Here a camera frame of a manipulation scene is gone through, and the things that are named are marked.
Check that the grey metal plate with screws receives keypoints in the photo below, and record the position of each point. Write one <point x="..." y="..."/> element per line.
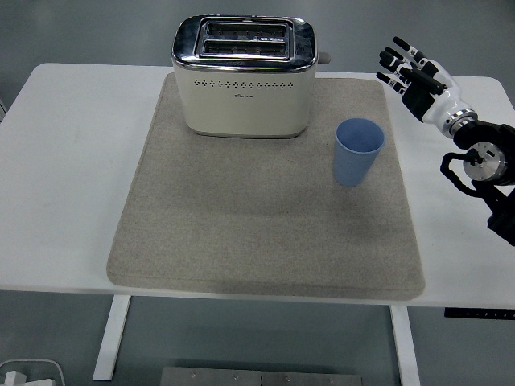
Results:
<point x="241" y="378"/>

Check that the white table leg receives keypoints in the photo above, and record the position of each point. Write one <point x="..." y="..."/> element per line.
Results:
<point x="110" y="342"/>
<point x="404" y="354"/>

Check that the black table control panel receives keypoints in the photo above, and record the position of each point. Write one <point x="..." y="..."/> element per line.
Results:
<point x="479" y="313"/>

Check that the cream toaster with chrome top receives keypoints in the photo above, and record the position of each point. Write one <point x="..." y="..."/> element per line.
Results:
<point x="241" y="108"/>

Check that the blue ribbed plastic cup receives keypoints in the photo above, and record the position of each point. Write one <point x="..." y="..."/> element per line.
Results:
<point x="354" y="169"/>

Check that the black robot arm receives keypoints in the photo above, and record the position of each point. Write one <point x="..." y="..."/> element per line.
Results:
<point x="483" y="161"/>

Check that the white plastic bin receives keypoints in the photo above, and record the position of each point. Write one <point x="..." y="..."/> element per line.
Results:
<point x="44" y="372"/>

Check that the beige felt mat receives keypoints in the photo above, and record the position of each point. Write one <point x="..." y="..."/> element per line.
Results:
<point x="241" y="221"/>

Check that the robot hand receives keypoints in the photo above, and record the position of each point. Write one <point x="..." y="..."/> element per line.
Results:
<point x="442" y="100"/>

